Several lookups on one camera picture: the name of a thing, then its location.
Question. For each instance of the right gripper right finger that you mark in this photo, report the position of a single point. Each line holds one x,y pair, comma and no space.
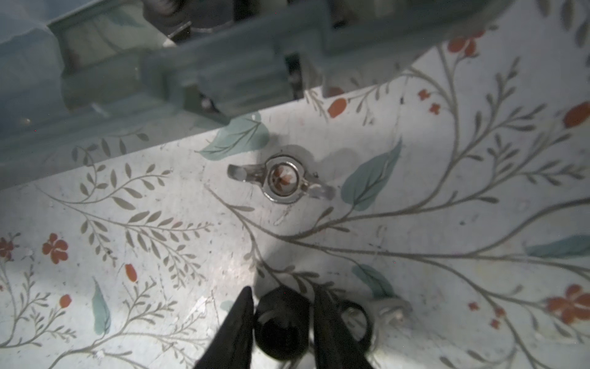
333,344

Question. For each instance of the grey compartment organizer box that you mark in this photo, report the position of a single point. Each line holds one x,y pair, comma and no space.
113,77

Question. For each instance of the floral table mat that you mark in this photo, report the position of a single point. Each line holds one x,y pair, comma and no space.
461,186

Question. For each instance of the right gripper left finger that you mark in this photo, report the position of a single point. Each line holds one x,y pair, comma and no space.
232,346

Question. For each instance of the black hex nut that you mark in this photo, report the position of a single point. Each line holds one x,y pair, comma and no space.
282,324
359,322

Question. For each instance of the silver wing nut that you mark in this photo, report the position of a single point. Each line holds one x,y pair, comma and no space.
283,179
388,312

